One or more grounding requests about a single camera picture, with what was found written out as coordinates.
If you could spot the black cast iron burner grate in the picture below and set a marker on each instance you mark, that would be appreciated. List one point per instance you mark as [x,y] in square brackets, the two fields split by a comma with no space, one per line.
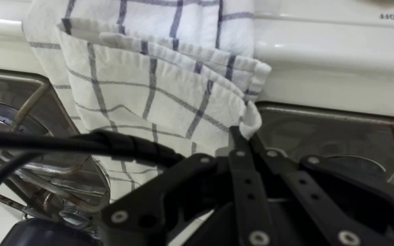
[342,132]
[28,114]

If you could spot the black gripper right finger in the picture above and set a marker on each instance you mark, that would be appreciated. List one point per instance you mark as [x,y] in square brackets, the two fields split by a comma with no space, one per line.
[315,196]

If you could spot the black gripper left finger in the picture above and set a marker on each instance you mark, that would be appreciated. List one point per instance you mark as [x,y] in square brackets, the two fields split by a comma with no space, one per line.
[246,192]

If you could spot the white checkered kitchen towel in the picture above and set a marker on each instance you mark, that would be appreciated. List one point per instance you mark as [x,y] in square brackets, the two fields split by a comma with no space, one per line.
[170,87]

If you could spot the white gas oven range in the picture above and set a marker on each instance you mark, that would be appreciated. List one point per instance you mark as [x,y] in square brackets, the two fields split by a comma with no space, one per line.
[334,63]

